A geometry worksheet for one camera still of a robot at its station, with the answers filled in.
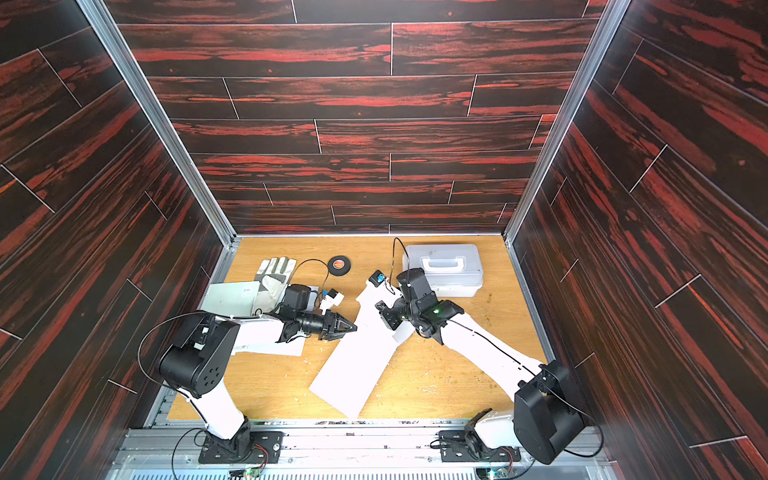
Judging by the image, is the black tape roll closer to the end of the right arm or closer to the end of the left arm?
the end of the left arm

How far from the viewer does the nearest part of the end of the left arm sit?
2.57ft

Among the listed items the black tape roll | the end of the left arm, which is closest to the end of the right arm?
the end of the left arm
